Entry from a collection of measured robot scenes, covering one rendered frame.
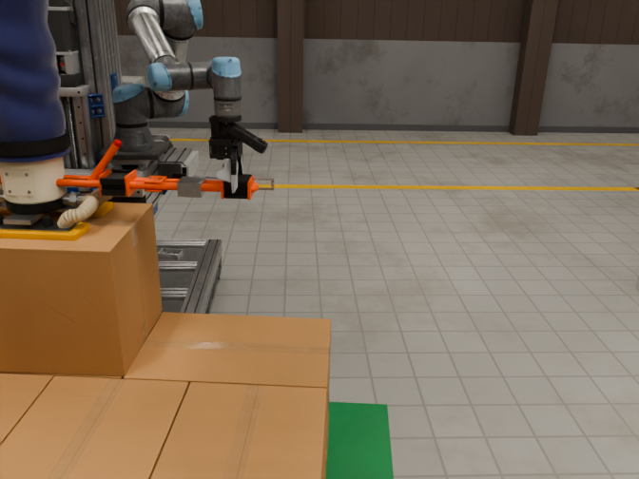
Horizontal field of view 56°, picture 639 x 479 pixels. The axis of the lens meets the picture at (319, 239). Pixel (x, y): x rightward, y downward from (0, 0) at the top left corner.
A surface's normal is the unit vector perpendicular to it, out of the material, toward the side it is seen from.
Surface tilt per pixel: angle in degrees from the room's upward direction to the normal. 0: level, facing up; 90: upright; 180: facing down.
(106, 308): 90
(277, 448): 0
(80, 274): 90
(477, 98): 90
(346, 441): 0
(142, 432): 0
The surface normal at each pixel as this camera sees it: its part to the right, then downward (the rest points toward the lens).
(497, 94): 0.04, 0.38
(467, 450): 0.02, -0.93
